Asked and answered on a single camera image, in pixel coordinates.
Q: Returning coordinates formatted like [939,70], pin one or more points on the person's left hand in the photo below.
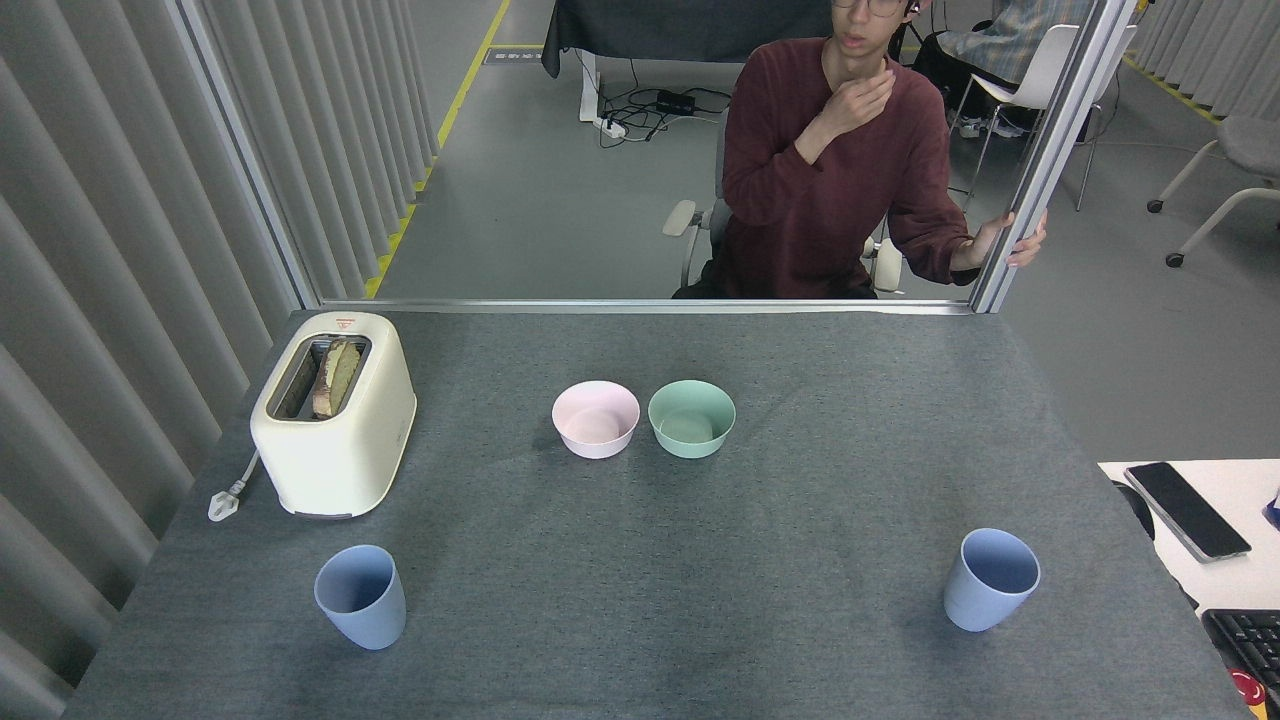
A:
[992,238]

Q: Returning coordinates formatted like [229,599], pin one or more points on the person's right hand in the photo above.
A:
[858,105]

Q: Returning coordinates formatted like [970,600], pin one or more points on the light blue plastic cup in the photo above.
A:
[365,615]
[975,605]

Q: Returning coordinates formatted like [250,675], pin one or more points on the person in background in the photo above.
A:
[1000,40]

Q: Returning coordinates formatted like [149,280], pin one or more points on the white plastic chair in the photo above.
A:
[1045,70]

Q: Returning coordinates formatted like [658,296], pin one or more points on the black power strip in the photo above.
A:
[676,101]

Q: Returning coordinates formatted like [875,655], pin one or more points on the table with black cloth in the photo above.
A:
[680,25]

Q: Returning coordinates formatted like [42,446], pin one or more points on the grey office chair with armrests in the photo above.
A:
[682,215]

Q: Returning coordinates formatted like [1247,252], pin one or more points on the white power strip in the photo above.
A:
[610,127]

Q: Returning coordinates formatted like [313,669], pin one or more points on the grey swivel chair white base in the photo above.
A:
[1255,145]

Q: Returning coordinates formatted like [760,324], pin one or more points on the black smartphone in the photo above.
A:
[1187,510]

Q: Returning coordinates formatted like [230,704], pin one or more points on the green plastic bowl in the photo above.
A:
[690,428]

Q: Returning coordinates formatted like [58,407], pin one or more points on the blue object on desk edge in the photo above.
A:
[1274,512]

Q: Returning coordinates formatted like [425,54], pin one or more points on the pink plastic bowl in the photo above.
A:
[595,425]

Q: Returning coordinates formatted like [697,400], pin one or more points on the white side desk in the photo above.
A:
[1255,580]

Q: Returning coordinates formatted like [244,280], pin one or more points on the black keyboard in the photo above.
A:
[1250,640]

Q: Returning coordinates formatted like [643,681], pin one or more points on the red round object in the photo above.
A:
[1248,692]

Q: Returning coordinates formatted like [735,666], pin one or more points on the toast slice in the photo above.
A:
[338,375]

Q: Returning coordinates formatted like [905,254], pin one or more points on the cream white toaster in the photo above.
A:
[335,460]

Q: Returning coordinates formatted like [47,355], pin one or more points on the silver aluminium post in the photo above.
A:
[1050,150]

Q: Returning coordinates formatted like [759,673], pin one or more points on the silver aluminium rail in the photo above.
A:
[640,306]

